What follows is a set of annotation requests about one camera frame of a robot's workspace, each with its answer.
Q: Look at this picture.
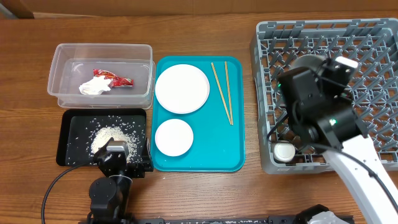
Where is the grey bowl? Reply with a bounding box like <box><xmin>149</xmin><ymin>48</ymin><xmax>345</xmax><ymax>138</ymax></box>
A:
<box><xmin>290</xmin><ymin>54</ymin><xmax>326</xmax><ymax>71</ymax></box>

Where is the pile of rice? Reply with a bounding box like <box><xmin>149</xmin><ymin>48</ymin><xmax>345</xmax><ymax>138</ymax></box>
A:
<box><xmin>67</xmin><ymin>115</ymin><xmax>146</xmax><ymax>164</ymax></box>

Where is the large white plate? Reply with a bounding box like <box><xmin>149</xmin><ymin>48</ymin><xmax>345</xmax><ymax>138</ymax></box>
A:
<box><xmin>155</xmin><ymin>64</ymin><xmax>210</xmax><ymax>114</ymax></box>

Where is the white napkin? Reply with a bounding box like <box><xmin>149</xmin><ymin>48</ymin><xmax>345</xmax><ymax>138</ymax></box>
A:
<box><xmin>79</xmin><ymin>77</ymin><xmax>111</xmax><ymax>95</ymax></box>

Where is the red snack wrapper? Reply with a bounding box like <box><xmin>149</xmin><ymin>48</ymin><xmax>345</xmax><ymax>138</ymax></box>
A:
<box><xmin>93</xmin><ymin>69</ymin><xmax>134</xmax><ymax>88</ymax></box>

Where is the wooden chopstick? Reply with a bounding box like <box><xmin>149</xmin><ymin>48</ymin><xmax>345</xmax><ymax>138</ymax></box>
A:
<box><xmin>211</xmin><ymin>62</ymin><xmax>233</xmax><ymax>125</ymax></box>
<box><xmin>224</xmin><ymin>61</ymin><xmax>234</xmax><ymax>126</ymax></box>

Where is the white cup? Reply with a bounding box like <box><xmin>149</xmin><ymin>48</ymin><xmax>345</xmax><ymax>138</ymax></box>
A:
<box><xmin>271</xmin><ymin>141</ymin><xmax>296</xmax><ymax>163</ymax></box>

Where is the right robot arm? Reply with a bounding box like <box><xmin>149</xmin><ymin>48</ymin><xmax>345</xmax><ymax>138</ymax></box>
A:
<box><xmin>277</xmin><ymin>55</ymin><xmax>397</xmax><ymax>223</ymax></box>

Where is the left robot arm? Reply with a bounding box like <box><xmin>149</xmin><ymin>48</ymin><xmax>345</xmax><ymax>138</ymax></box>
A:
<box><xmin>86</xmin><ymin>138</ymin><xmax>154</xmax><ymax>223</ymax></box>

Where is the grey dishwasher rack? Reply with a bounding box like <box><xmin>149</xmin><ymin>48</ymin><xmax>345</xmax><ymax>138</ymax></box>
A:
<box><xmin>249</xmin><ymin>18</ymin><xmax>397</xmax><ymax>174</ymax></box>

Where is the black tray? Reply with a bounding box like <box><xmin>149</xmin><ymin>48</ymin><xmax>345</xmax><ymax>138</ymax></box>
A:
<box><xmin>56</xmin><ymin>109</ymin><xmax>147</xmax><ymax>166</ymax></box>

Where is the teal serving tray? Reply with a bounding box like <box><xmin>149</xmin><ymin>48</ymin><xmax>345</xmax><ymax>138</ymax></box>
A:
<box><xmin>150</xmin><ymin>55</ymin><xmax>246</xmax><ymax>172</ymax></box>

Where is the clear plastic bin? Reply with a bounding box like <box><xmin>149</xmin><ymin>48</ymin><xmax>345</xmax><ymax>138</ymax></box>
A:
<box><xmin>47</xmin><ymin>44</ymin><xmax>155</xmax><ymax>110</ymax></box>

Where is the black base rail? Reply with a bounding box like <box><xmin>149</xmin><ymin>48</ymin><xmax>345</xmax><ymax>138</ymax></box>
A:
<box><xmin>77</xmin><ymin>215</ymin><xmax>354</xmax><ymax>224</ymax></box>

